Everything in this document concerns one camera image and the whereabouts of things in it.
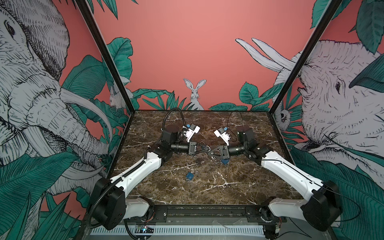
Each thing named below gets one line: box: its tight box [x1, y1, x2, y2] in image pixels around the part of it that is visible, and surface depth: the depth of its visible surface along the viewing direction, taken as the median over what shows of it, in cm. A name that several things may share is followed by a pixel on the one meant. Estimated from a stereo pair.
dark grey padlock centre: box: [193, 155, 204, 164], surface depth 95 cm
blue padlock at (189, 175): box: [186, 172, 194, 181], surface depth 88 cm
